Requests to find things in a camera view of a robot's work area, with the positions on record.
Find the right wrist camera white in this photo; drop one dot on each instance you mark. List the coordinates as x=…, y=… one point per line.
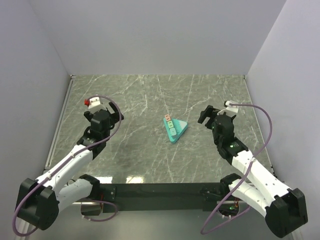
x=231, y=108

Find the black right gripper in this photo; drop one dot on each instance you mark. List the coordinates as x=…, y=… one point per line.
x=210, y=112

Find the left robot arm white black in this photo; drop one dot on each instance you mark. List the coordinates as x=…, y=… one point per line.
x=40, y=201

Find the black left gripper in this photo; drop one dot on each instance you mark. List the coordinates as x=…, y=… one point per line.
x=115, y=117

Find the teal plug adapter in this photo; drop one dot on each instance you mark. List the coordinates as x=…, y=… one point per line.
x=173, y=131

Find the green plug adapter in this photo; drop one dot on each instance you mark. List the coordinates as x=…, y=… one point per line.
x=170, y=124

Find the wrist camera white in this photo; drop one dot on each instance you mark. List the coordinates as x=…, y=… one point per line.
x=231, y=108
x=94, y=104

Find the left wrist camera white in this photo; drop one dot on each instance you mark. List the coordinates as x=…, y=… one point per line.
x=94, y=104

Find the aluminium frame rail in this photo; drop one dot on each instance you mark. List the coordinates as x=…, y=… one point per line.
x=59, y=124

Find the teal triangular power strip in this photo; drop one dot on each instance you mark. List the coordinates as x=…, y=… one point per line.
x=180, y=127

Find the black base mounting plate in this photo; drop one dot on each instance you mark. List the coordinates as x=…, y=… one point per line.
x=162, y=196

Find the pink plug adapter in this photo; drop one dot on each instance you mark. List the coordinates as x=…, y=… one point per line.
x=167, y=117

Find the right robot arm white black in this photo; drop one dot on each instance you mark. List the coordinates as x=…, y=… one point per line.
x=284, y=209

